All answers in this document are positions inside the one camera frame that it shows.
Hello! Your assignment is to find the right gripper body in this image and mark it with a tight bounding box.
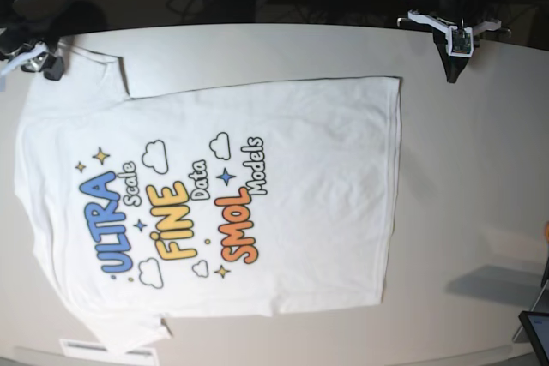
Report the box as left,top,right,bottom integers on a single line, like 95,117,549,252
1,27,58,73

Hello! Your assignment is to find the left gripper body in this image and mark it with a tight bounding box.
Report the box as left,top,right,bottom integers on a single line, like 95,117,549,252
396,0,510,36

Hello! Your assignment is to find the white printed T-shirt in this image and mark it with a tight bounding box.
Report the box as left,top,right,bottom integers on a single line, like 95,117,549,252
15,49,401,353

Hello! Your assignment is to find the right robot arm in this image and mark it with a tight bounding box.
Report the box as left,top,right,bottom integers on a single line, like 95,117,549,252
1,0,75,86

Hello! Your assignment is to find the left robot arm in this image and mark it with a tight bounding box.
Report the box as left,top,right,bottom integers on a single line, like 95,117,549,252
396,0,511,84

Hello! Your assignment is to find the dark tablet screen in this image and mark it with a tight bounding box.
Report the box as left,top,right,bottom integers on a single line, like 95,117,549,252
519,311,548,366

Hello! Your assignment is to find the white paper label strip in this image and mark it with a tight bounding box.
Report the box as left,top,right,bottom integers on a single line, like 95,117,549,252
59,339,160,366

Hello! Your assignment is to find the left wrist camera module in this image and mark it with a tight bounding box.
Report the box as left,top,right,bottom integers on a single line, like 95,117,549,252
446,26,474,58

